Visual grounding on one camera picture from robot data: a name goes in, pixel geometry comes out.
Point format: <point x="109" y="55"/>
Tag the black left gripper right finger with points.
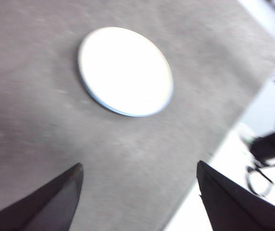
<point x="236" y="209"/>

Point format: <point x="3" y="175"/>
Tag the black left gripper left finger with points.
<point x="45" y="204"/>

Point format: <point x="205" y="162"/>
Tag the blue round plate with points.
<point x="108" y="107"/>

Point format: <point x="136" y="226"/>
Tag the white round plate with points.
<point x="125" y="69"/>

